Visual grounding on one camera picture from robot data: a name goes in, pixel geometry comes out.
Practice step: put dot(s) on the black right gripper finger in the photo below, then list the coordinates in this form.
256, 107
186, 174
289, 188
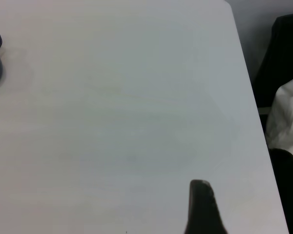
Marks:
202, 212

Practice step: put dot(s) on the white crumpled cloth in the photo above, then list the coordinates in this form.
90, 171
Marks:
288, 117

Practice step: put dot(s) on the black chair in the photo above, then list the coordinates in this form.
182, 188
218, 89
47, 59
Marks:
285, 48

